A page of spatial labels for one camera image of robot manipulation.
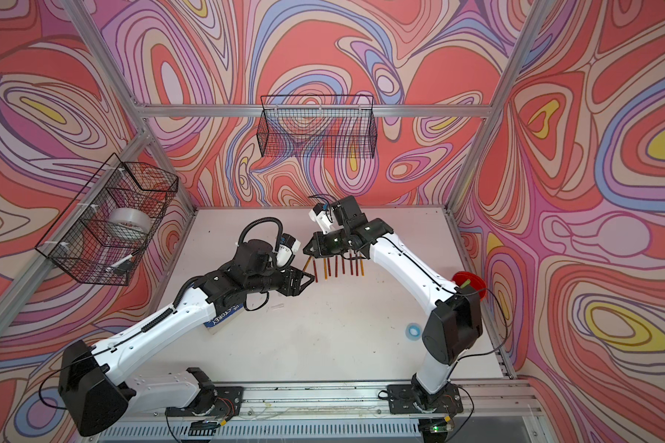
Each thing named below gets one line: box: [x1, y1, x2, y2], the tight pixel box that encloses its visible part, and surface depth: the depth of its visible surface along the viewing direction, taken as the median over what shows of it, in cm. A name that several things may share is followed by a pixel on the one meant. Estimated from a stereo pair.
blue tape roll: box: [404, 323, 423, 341], surface depth 87 cm
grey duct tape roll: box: [108, 207, 153, 240], surface depth 74 cm
